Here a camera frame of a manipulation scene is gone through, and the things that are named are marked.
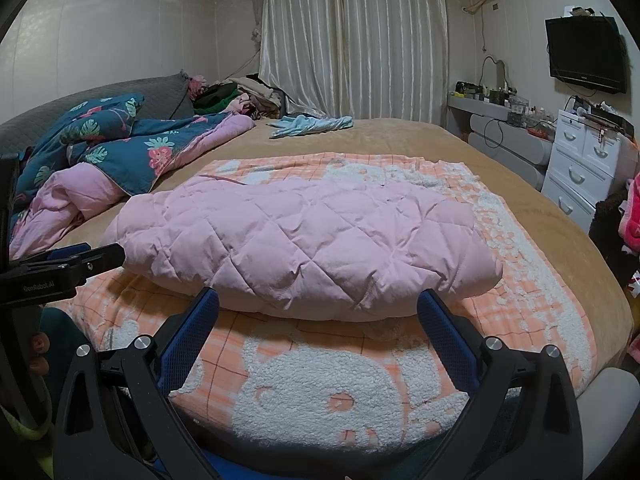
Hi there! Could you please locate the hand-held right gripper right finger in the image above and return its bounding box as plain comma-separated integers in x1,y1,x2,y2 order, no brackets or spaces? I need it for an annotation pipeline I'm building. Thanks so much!
417,289,585,480

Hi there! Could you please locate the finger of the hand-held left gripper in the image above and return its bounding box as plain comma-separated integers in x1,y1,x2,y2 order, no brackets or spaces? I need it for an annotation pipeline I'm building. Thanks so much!
12,242,92,266
0,243,125,307

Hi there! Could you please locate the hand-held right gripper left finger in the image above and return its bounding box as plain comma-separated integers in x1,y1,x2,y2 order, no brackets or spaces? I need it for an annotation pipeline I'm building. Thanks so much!
52,287,222,480

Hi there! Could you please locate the pink quilted jacket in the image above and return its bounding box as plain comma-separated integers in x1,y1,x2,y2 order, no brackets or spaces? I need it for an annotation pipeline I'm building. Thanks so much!
100,175,503,321

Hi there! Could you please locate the pile of clothes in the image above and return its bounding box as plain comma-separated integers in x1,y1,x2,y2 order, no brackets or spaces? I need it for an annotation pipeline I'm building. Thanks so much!
187,74,286,122

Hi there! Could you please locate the person's left hand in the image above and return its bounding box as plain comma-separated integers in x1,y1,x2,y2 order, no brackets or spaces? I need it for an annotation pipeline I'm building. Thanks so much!
29,332,52,377

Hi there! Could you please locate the dark teal cloth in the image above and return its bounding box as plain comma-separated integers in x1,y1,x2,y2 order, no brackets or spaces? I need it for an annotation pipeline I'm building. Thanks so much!
40,307,83,361

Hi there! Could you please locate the blue floral pillow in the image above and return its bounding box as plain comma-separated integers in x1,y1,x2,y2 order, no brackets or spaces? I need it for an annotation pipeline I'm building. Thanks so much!
20,92,146,181

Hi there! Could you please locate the orange checked blanket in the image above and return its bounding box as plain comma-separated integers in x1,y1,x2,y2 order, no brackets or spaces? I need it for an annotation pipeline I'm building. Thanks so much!
70,151,598,456

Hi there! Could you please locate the blue floral pink-lined duvet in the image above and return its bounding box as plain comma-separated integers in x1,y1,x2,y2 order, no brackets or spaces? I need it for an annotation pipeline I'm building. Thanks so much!
10,110,256,261

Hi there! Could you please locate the grey padded headboard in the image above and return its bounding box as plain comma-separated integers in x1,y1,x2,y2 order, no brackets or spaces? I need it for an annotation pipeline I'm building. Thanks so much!
0,72,196,153

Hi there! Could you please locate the grey dressing table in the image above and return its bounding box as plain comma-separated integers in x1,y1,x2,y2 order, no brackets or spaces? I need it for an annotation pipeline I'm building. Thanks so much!
446,92,553,191

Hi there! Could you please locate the white drawer cabinet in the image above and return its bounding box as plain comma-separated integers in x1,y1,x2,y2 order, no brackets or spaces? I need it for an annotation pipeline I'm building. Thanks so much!
541,109,636,233

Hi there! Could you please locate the pink printed towel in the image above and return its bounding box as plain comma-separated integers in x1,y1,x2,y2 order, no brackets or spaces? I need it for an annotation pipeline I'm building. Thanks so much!
617,170,640,253

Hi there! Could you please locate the light blue garment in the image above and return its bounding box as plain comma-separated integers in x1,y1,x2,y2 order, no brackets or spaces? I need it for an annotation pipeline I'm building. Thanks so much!
270,115,355,140

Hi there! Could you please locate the clutter of small toiletries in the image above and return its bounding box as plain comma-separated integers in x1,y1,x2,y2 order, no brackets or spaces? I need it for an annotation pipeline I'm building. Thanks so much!
452,80,558,135

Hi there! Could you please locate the clutter on drawer cabinet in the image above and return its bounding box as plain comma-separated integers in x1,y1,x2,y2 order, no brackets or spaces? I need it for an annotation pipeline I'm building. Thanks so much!
565,95,636,133

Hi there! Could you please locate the arched table mirror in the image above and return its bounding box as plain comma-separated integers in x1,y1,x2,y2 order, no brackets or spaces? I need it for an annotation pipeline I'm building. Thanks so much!
481,56,511,92

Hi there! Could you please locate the white striped curtain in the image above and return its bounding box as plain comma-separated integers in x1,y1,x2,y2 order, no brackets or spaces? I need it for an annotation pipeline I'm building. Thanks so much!
255,0,451,123

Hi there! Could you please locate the black wall television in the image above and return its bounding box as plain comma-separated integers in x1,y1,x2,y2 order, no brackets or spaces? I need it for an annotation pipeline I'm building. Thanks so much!
545,16,628,95

